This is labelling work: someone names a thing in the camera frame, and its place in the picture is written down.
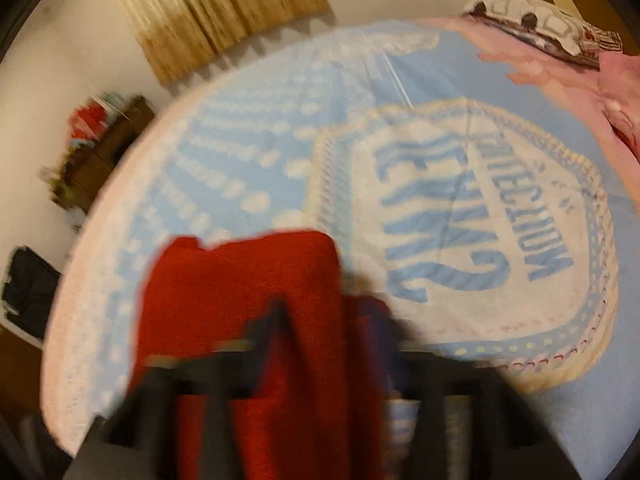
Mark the pink folded blanket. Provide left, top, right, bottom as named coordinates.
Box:
left=596, top=49, right=640, bottom=162

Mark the blue polka dot bedsheet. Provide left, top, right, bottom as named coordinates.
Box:
left=41, top=18, right=639, bottom=479

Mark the black folding chair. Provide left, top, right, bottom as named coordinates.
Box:
left=1, top=246, right=61, bottom=341

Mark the dark wooden desk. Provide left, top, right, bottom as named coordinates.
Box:
left=49, top=96, right=155, bottom=214

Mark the beige centre window curtain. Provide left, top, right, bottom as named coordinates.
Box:
left=118, top=0, right=330, bottom=87

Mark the white patterned pillow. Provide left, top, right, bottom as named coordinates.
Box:
left=464, top=0, right=624, bottom=70

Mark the red knitted embroidered sweater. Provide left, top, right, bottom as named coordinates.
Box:
left=132, top=231, right=387, bottom=479

